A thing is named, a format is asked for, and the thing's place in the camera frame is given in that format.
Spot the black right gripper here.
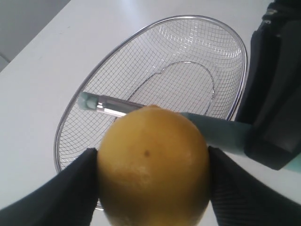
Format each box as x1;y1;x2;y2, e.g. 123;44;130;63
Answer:
236;0;301;170

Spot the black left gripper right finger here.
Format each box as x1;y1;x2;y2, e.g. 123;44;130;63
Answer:
208;147;301;226

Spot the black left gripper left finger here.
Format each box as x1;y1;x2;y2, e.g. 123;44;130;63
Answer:
0;148;98;226

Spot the teal handled peeler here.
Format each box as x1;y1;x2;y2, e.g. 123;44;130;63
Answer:
77;92;301;172

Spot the yellow lemon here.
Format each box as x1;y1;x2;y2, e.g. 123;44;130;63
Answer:
97;105;211;226

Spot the oval steel mesh basket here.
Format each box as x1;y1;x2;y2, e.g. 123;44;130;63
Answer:
54;15;248;172

